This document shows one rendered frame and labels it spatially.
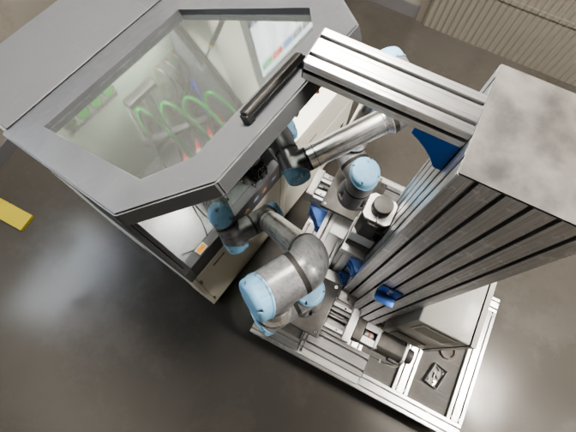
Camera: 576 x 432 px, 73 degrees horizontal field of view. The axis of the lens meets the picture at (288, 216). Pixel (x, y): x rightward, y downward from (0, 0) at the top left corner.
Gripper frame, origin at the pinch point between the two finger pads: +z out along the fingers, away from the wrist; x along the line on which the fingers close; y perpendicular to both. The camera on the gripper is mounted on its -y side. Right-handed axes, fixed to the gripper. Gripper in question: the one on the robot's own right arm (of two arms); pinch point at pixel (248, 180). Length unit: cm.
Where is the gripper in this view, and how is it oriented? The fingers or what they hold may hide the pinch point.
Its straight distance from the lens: 151.1
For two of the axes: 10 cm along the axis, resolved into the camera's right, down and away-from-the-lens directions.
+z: -0.4, 3.5, 9.4
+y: 8.0, 5.7, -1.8
